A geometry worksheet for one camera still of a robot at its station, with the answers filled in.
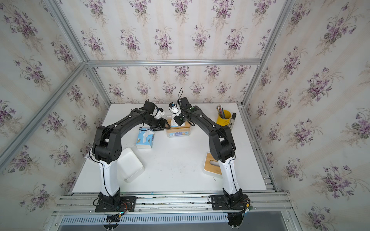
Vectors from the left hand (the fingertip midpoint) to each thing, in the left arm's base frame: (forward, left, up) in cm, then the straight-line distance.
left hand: (168, 127), depth 94 cm
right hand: (+7, -7, +2) cm, 10 cm away
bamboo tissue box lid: (-1, -13, +1) cm, 13 cm away
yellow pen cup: (+4, -39, +2) cm, 40 cm away
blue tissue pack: (-6, +15, -3) cm, 17 cm away
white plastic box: (-21, +23, -11) cm, 33 cm away
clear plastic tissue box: (-1, -3, -6) cm, 7 cm away
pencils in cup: (+10, -36, +5) cm, 38 cm away
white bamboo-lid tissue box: (-24, -27, -5) cm, 36 cm away
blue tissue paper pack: (+5, -3, -1) cm, 6 cm away
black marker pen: (+11, -47, -3) cm, 48 cm away
